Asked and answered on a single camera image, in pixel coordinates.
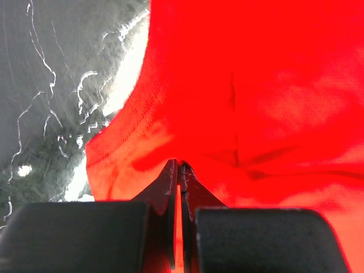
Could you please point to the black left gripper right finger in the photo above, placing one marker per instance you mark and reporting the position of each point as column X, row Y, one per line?
column 217, row 238

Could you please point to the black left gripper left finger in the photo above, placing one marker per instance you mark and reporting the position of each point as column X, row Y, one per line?
column 104, row 236

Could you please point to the red t shirt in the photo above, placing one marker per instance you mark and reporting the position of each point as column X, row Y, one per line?
column 263, row 99

